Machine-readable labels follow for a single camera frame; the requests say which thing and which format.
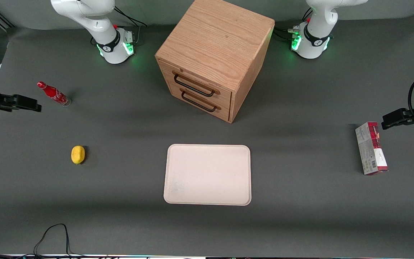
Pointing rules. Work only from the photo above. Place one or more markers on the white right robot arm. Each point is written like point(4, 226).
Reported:
point(84, 14)

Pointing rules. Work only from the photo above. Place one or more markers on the cream plastic tray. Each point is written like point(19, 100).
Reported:
point(207, 175)

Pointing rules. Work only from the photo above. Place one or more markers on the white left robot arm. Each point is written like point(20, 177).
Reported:
point(318, 21)

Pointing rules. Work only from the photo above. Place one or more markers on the red coke bottle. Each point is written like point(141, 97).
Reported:
point(54, 94)

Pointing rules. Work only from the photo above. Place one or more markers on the yellow lemon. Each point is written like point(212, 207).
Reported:
point(78, 154)

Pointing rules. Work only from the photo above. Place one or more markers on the wooden drawer cabinet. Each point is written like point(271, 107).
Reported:
point(214, 39)

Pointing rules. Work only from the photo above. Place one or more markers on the dark grey table mat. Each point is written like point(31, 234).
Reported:
point(120, 118)

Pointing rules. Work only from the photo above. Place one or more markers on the red white carton box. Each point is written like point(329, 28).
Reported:
point(370, 151)

